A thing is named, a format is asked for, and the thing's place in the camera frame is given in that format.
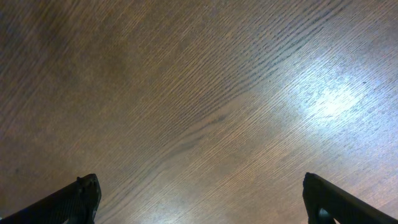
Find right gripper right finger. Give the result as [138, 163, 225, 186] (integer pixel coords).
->
[302, 172, 397, 224]

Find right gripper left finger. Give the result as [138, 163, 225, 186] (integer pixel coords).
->
[1, 174, 101, 224]

